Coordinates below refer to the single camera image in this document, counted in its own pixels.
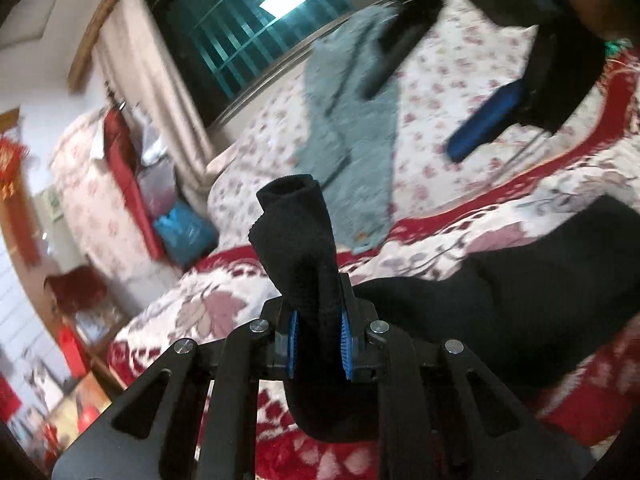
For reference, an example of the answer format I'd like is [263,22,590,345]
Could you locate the black pants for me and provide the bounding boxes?
[248,174,639,442]

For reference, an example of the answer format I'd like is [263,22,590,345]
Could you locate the blue plastic bag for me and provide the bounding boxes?
[153,200,219,270]

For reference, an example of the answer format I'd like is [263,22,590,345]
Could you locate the floral covered cabinet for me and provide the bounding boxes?
[49,108,164,282]

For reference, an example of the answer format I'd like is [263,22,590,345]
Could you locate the green yarn bundle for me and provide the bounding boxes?
[605,38,632,58]

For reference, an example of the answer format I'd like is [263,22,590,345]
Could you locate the floral print bed sheet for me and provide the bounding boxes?
[207,0,604,249]

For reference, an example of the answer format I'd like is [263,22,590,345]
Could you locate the window with teal grille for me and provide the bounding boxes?
[146,0,376,125]

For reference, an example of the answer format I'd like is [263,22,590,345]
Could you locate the beige curtain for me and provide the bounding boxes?
[93,0,221,188]

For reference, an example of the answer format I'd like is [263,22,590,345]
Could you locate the teal fleece garment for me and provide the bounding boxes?
[294,6,399,254]

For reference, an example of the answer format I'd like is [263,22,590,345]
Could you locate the red and white floral blanket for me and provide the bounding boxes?
[107,52,639,479]

